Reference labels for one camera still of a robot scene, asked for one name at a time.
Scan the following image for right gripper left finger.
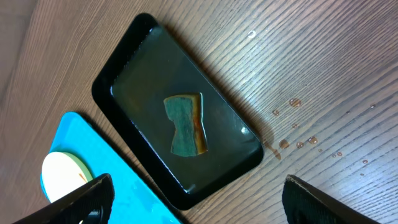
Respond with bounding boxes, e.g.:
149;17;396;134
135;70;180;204
16;174;114;224

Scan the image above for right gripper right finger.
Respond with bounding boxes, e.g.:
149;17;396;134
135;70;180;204
282;175;377;224

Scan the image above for green rimmed plate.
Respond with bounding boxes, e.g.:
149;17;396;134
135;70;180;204
63;152;93;183

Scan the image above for white plate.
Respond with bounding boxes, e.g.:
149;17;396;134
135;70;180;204
41;152;87;203

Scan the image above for yellow green sponge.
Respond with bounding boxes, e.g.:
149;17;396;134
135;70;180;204
164;93;208;157

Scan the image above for blue plastic tray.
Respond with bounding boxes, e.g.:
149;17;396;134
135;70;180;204
49;111;179;224

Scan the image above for black water tray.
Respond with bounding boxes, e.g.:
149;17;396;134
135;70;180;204
91;13;264;210

